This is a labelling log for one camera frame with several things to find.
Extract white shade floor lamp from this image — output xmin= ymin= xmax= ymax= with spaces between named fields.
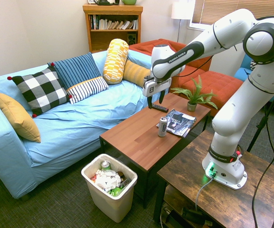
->
xmin=171 ymin=2 xmax=194 ymax=43

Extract black camera tripod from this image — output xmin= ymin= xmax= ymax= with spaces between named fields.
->
xmin=246 ymin=87 xmax=274 ymax=153

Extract black power strip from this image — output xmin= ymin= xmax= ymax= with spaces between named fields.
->
xmin=181 ymin=206 xmax=213 ymax=227

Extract light blue sofa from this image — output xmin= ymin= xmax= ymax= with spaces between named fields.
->
xmin=0 ymin=50 xmax=156 ymax=200

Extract blue upholstered chair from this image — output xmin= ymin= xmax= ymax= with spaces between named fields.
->
xmin=234 ymin=53 xmax=274 ymax=107

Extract mustard striped pillow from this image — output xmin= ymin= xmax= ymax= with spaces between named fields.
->
xmin=122 ymin=59 xmax=151 ymax=88

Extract potted green fern plant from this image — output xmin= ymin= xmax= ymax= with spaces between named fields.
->
xmin=170 ymin=75 xmax=218 ymax=113

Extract yellow white patterned bolster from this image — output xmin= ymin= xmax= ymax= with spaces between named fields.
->
xmin=102 ymin=38 xmax=130 ymax=85

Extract black white checkered pillow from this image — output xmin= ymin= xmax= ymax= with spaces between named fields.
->
xmin=7 ymin=67 xmax=73 ymax=118

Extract wooden window blinds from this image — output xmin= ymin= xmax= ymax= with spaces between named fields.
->
xmin=191 ymin=0 xmax=274 ymax=27

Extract white printed drink can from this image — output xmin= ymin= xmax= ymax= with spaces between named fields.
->
xmin=158 ymin=116 xmax=169 ymax=138

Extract row of books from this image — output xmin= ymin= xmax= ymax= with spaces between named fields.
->
xmin=89 ymin=14 xmax=139 ymax=31

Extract rustic dark wood table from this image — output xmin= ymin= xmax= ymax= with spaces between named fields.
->
xmin=152 ymin=129 xmax=274 ymax=228

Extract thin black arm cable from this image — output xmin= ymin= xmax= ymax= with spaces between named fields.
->
xmin=174 ymin=55 xmax=214 ymax=79

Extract dark cover magazine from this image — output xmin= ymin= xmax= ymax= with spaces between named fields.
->
xmin=156 ymin=108 xmax=197 ymax=138

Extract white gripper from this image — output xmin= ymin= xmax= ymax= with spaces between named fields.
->
xmin=142 ymin=76 xmax=172 ymax=110

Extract plain mustard yellow pillow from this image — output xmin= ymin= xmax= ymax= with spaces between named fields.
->
xmin=0 ymin=92 xmax=42 ymax=143

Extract blue striped pillow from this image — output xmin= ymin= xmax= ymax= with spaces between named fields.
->
xmin=47 ymin=52 xmax=104 ymax=91

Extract beige plastic trash bin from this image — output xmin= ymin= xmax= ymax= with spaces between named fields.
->
xmin=81 ymin=153 xmax=138 ymax=223

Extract black remote control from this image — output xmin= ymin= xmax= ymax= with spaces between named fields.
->
xmin=151 ymin=103 xmax=169 ymax=113

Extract grey base cable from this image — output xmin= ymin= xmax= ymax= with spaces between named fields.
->
xmin=195 ymin=175 xmax=215 ymax=211

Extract white navy striped pillow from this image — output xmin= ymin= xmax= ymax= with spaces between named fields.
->
xmin=66 ymin=76 xmax=109 ymax=105

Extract black object on bookshelf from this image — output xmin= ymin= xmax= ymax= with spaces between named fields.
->
xmin=93 ymin=0 xmax=120 ymax=6

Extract orange upholstered ottoman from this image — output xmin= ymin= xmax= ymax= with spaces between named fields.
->
xmin=172 ymin=70 xmax=244 ymax=117

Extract thick black cable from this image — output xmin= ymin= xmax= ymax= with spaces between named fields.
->
xmin=252 ymin=85 xmax=274 ymax=228

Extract crumpled white paper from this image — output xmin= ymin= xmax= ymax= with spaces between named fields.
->
xmin=95 ymin=169 xmax=123 ymax=192

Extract wooden coffee table black frame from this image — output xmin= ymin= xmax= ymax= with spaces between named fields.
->
xmin=99 ymin=92 xmax=211 ymax=209

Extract wooden bookshelf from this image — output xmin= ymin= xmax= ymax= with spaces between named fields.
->
xmin=82 ymin=3 xmax=144 ymax=54

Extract bright green wrapper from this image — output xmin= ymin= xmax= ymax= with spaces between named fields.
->
xmin=110 ymin=187 xmax=124 ymax=197

